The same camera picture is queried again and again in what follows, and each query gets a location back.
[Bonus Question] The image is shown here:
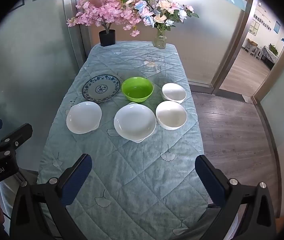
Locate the white bowl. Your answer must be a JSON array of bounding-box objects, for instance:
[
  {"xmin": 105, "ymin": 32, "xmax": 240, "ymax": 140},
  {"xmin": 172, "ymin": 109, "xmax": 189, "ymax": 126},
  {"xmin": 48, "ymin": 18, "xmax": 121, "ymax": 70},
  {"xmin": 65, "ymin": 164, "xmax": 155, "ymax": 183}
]
[
  {"xmin": 156, "ymin": 101, "xmax": 188, "ymax": 130},
  {"xmin": 161, "ymin": 83, "xmax": 187, "ymax": 104}
]

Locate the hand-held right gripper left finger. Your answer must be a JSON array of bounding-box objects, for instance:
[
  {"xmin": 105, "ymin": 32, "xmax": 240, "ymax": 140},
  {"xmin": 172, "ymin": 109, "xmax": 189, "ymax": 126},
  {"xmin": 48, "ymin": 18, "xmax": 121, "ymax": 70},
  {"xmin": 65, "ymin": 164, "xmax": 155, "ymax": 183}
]
[{"xmin": 11, "ymin": 154, "xmax": 93, "ymax": 240}]

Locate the light blue quilted blanket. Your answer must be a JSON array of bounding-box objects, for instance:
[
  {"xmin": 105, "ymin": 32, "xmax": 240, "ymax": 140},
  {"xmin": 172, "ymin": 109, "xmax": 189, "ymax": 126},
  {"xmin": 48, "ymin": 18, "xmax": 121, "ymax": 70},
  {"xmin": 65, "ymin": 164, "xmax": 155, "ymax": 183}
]
[{"xmin": 36, "ymin": 41, "xmax": 214, "ymax": 240}]

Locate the glass vase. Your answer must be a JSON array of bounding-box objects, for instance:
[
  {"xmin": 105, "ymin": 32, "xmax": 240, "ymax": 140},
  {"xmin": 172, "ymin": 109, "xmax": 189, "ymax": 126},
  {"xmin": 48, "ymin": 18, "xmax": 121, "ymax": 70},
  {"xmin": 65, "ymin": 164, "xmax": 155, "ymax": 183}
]
[{"xmin": 153, "ymin": 29, "xmax": 167, "ymax": 49}]

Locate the white plate with handles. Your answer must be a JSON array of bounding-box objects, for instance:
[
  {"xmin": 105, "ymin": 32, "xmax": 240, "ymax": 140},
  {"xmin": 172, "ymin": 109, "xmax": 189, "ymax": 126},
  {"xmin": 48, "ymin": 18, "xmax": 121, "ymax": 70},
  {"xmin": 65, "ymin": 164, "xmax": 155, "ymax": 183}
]
[
  {"xmin": 66, "ymin": 101, "xmax": 102, "ymax": 134},
  {"xmin": 113, "ymin": 102, "xmax": 157, "ymax": 143}
]

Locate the pastel flower bouquet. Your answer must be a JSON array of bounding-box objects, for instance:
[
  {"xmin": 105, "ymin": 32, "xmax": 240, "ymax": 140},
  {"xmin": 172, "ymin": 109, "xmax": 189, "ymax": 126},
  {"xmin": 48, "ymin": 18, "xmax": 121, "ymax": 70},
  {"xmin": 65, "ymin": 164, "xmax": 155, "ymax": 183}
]
[{"xmin": 129, "ymin": 0, "xmax": 199, "ymax": 32}]

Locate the table with white cloth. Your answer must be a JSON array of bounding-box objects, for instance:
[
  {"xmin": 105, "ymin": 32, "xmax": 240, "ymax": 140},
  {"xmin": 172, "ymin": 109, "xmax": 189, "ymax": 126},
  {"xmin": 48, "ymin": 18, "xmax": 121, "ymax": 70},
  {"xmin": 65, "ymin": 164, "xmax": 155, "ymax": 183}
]
[{"xmin": 261, "ymin": 45, "xmax": 279, "ymax": 70}]

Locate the black flower pot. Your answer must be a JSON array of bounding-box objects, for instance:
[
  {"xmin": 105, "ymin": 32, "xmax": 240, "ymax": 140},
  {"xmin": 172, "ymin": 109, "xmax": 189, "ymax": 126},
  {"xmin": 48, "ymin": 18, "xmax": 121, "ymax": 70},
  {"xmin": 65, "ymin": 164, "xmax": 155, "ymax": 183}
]
[{"xmin": 99, "ymin": 29, "xmax": 116, "ymax": 47}]

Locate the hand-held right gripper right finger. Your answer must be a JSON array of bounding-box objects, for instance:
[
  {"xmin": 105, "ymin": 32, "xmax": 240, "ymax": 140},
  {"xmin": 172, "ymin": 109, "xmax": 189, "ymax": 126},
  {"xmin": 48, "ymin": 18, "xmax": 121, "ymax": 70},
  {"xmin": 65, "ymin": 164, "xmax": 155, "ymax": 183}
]
[{"xmin": 194, "ymin": 154, "xmax": 277, "ymax": 240}]

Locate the pink blossom tree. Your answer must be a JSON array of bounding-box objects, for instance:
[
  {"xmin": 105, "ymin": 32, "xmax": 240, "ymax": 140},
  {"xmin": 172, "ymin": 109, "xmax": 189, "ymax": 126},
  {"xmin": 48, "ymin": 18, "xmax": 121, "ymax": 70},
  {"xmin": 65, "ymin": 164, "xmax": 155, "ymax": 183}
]
[{"xmin": 66, "ymin": 0, "xmax": 142, "ymax": 37}]

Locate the blue patterned plate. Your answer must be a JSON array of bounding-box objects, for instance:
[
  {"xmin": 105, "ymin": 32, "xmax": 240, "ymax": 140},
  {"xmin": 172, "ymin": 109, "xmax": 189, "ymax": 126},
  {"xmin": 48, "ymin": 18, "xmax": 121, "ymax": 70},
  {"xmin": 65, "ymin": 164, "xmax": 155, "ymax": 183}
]
[{"xmin": 82, "ymin": 74, "xmax": 121, "ymax": 103}]

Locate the green plastic bowl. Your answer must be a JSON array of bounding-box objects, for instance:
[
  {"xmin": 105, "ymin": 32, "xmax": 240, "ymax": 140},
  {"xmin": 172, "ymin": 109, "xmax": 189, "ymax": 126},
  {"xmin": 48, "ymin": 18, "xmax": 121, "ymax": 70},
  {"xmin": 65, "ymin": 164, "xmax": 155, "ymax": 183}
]
[{"xmin": 121, "ymin": 77, "xmax": 154, "ymax": 103}]

